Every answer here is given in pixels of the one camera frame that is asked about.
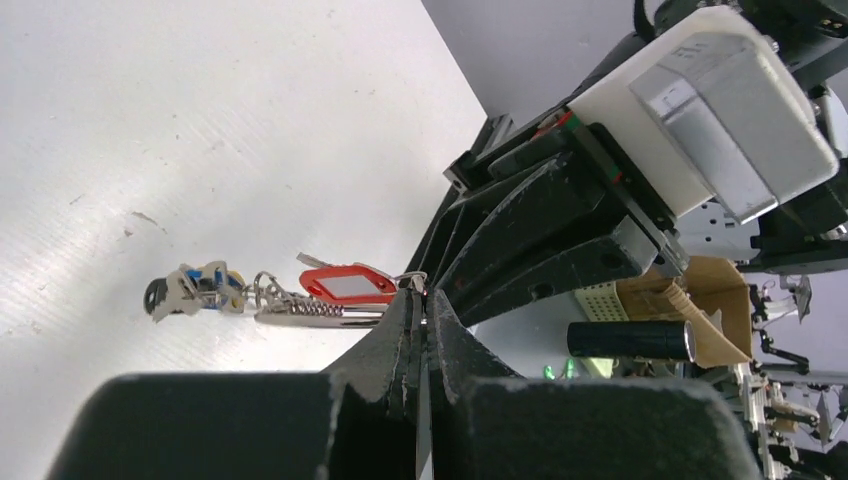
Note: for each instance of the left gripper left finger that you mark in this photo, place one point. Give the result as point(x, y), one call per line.
point(355, 419)

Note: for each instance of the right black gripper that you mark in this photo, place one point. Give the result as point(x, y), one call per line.
point(545, 209)

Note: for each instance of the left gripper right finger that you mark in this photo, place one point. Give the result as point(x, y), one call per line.
point(489, 422)

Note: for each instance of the keyring with keys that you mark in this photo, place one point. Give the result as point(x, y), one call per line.
point(216, 287)

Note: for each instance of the red tag key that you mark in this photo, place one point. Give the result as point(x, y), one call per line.
point(346, 285)

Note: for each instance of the black fob key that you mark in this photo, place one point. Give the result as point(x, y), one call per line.
point(168, 295)

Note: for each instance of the loose colourful key tags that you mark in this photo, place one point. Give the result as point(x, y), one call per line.
point(568, 371)

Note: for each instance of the brown cardboard box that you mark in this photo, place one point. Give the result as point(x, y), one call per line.
point(711, 294)

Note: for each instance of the dark cylinder with cap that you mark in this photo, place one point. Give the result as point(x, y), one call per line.
point(652, 340)

